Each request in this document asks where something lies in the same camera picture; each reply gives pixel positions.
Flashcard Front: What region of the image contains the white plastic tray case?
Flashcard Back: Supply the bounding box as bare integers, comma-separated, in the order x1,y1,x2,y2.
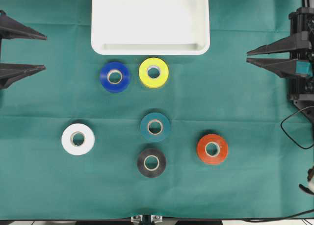
91,0,210,55

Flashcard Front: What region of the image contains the white tape roll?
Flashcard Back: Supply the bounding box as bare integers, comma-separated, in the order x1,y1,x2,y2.
61,123,95,156

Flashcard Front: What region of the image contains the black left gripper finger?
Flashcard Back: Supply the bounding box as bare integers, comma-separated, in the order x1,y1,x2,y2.
0,63,46,89
0,10,47,40

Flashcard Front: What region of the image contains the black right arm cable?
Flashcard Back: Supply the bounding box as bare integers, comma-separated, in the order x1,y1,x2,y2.
280,105,314,150

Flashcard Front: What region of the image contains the black tape roll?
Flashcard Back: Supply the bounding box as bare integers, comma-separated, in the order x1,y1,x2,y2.
137,148,166,178

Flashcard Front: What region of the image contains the red orange tape roll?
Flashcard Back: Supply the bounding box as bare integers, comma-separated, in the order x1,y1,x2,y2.
197,134,228,165

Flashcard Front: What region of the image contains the yellow tape roll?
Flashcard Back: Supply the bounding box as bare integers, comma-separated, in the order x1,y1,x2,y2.
138,57,169,88

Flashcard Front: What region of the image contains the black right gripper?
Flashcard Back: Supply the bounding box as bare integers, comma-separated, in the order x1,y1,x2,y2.
246,7,314,101

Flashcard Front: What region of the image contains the black cable bottom right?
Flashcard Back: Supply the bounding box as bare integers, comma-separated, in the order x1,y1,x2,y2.
241,209,314,223

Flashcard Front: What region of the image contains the green table cloth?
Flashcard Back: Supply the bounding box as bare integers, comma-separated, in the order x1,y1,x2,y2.
0,0,314,220

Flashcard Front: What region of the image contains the blue tape roll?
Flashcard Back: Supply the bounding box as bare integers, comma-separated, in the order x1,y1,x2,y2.
100,62,131,93

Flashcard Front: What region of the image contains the metal table clamp bracket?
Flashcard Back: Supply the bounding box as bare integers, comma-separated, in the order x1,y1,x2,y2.
131,215,163,225

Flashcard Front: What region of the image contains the white object at edge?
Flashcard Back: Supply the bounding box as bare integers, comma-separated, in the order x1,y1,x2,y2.
299,168,314,195

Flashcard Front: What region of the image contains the teal green tape roll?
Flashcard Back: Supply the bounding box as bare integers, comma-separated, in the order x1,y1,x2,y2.
140,112,171,142

